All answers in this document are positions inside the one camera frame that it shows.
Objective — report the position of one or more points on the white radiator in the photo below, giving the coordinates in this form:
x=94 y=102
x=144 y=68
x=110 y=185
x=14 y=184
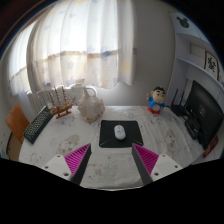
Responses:
x=36 y=100

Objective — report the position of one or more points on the black router with antennas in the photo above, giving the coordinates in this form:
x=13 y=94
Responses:
x=179 y=109

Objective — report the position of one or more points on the white sheer curtain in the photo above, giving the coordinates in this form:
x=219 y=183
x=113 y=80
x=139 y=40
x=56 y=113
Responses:
x=76 y=36

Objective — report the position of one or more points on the wooden model sailing ship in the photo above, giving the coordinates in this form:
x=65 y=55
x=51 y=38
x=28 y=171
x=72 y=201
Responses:
x=62 y=108

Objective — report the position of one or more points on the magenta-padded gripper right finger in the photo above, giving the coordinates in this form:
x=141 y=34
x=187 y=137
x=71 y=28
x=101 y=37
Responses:
x=163 y=165

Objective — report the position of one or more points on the large white conch shell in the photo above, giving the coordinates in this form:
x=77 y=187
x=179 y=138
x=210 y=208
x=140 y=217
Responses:
x=91 y=108

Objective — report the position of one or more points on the white shelf unit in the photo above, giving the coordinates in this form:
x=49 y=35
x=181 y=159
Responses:
x=180 y=66

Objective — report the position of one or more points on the black keyboard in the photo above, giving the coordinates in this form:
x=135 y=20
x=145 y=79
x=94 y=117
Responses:
x=37 y=125

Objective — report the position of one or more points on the white printed computer mouse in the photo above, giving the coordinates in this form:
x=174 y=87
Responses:
x=120 y=132

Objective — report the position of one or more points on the orange wooden chair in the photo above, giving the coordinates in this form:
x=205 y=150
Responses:
x=16 y=121

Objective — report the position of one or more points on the small black box device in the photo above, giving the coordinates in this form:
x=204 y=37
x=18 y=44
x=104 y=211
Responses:
x=192 y=128

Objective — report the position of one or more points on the black monitor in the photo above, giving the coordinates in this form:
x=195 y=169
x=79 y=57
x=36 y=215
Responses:
x=206 y=111

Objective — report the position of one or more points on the cartoon boy figurine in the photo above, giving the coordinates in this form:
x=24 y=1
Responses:
x=156 y=101

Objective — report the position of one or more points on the white printed tablecloth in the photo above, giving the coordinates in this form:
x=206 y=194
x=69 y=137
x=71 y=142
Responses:
x=156 y=133

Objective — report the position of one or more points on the red packet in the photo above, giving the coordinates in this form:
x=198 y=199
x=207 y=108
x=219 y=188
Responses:
x=210 y=146

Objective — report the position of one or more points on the black mouse pad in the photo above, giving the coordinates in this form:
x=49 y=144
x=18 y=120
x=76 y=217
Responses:
x=106 y=131

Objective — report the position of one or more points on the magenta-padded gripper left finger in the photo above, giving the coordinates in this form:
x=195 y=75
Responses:
x=58 y=165

